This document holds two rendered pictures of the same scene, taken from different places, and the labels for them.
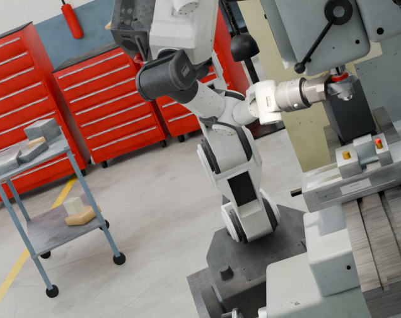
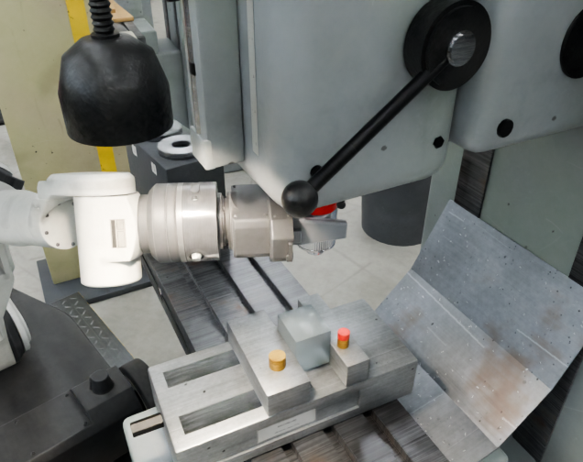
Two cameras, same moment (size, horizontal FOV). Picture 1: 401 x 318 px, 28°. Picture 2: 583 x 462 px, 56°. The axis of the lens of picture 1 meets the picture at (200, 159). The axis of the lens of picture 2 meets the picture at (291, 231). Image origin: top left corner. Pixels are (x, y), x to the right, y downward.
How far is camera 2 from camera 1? 1.71 m
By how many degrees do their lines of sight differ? 39
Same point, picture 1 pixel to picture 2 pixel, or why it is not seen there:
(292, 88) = (198, 214)
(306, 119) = (46, 148)
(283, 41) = (222, 89)
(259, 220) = not seen: outside the picture
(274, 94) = (137, 217)
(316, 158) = not seen: hidden behind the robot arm
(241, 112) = (11, 226)
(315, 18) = (375, 49)
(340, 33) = (414, 110)
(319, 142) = not seen: hidden behind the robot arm
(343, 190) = (263, 435)
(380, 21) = (515, 102)
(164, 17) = not seen: outside the picture
